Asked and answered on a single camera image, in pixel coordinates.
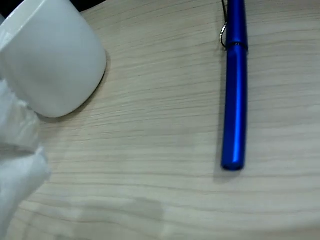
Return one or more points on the blue metal pen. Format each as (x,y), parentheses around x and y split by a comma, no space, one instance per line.
(236,100)

